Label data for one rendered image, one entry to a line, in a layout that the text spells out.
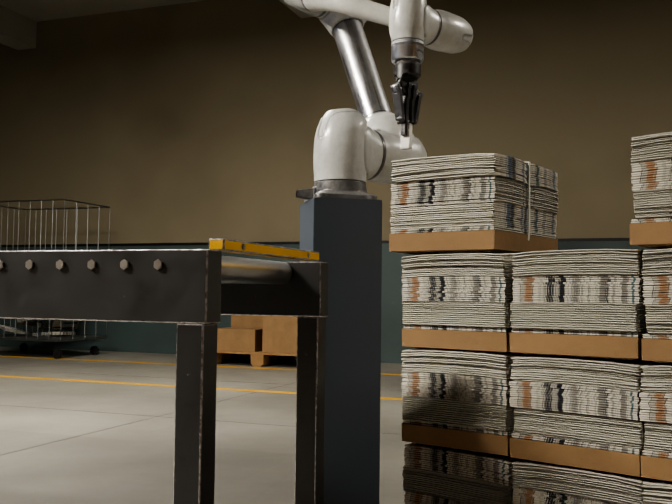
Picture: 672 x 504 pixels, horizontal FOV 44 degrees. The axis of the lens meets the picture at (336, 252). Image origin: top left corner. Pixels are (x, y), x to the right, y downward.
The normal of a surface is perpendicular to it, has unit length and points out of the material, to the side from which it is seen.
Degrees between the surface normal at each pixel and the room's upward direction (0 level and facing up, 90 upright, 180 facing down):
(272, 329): 90
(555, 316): 90
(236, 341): 90
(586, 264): 90
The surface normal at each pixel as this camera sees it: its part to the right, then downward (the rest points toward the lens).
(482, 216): -0.60, -0.04
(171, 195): -0.35, -0.05
